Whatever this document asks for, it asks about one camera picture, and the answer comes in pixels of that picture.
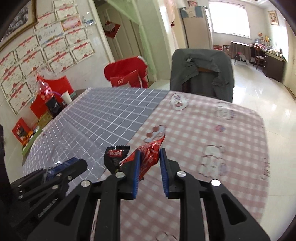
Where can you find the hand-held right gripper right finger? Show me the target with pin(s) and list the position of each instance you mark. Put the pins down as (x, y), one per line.
(163, 171)

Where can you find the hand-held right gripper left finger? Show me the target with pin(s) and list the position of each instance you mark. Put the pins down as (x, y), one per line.
(137, 166)

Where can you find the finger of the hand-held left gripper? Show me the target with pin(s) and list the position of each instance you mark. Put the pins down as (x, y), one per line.
(74, 168)

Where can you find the red snack wrapper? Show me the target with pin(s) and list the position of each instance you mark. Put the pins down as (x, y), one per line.
(150, 153)

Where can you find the black snack wrapper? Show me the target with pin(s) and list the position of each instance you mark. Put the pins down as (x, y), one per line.
(114, 157)

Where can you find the pink checked tablecloth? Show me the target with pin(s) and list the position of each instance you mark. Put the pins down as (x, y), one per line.
(196, 129)

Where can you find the yellow patterned carton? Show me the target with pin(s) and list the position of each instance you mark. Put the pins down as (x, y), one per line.
(45, 121)

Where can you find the red printed box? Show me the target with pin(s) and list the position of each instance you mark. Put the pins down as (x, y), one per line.
(20, 132)

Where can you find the grey grid tablecloth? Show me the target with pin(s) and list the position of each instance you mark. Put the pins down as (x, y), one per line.
(104, 111)

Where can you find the black box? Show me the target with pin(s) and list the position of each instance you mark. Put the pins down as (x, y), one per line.
(53, 106)

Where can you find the white paper cup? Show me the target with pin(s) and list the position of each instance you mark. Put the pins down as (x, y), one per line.
(66, 98)

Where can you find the red gift bag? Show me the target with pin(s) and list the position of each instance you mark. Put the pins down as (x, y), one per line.
(62, 84)

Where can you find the red plastic bag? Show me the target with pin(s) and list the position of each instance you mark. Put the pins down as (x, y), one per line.
(44, 87)

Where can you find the red paper bag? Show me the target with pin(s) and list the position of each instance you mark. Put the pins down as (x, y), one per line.
(122, 81)

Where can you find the red jacket with white trim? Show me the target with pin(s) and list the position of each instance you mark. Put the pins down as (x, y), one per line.
(120, 67)

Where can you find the wooden dining chair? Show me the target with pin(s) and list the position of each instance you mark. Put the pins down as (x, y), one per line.
(203, 69)

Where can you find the grey jacket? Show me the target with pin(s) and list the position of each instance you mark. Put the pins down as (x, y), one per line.
(201, 58)

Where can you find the red patterned floor box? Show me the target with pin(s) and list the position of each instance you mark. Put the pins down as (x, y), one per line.
(220, 47)

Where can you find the folding stool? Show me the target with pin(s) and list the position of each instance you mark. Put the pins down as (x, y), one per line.
(240, 58)

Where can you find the red door decoration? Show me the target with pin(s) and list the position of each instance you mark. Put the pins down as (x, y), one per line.
(112, 29)

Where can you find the round table with brown cloth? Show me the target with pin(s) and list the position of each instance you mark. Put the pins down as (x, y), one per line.
(240, 49)

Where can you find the brown wooden chair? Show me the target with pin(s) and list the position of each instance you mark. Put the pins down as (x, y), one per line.
(258, 58)

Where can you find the dark wooden desk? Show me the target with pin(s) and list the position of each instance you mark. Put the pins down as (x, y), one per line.
(275, 67)

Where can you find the large gold framed painting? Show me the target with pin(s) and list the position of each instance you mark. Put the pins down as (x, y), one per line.
(20, 16)

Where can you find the colourful ornaments and bottles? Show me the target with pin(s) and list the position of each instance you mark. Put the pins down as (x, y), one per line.
(268, 45)

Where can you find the bright window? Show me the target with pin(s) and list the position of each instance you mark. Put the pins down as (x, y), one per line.
(231, 18)

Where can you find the wall of framed certificates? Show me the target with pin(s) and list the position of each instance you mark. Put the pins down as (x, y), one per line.
(27, 46)

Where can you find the small framed wall picture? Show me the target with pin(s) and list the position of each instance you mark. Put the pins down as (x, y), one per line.
(272, 17)

